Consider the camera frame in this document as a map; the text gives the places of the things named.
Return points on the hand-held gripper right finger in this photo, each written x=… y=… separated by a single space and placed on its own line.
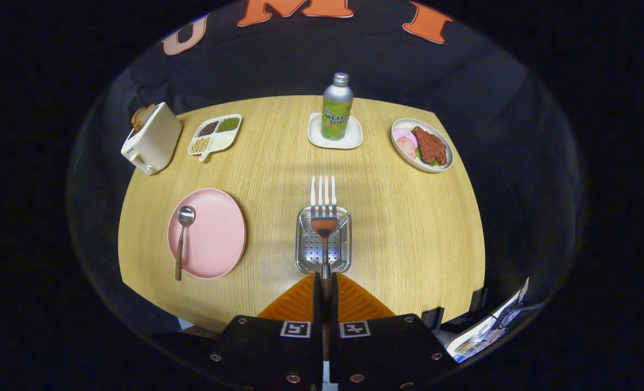
x=334 y=304

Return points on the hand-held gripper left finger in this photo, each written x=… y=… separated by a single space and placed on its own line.
x=317 y=304

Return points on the pink round plate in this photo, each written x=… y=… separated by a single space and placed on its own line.
x=213 y=233

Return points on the white paper sheets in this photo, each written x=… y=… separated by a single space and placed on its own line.
x=479 y=336

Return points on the white square coaster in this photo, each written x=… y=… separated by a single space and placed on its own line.
x=316 y=138

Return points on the green lettuce leaf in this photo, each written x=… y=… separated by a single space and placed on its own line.
x=421 y=156

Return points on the pink ham slices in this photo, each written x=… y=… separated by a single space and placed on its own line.
x=406 y=144

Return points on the brown grilled meat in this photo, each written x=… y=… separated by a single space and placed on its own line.
x=429 y=145

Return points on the white oval plate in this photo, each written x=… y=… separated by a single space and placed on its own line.
x=448 y=157

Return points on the green soda bottle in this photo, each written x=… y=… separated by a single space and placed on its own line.
x=336 y=117

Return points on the white divided dish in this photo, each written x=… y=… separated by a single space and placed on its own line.
x=221 y=142

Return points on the yellow soybeans pile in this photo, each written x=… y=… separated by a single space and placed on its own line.
x=200 y=145

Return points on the green beans pile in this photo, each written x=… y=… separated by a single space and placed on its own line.
x=228 y=125

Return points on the dark red beans pile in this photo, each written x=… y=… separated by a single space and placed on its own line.
x=208 y=128

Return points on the white toaster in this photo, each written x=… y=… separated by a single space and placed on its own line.
x=156 y=141

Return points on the toasted bread slice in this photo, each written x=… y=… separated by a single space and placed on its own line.
x=140 y=115

